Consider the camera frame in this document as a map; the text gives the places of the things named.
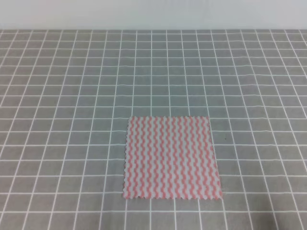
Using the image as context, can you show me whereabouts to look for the pink white striped towel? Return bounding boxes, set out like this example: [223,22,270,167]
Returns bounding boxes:
[123,116,223,200]

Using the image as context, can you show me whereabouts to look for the grey checked tablecloth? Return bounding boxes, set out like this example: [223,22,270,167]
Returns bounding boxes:
[0,29,307,230]

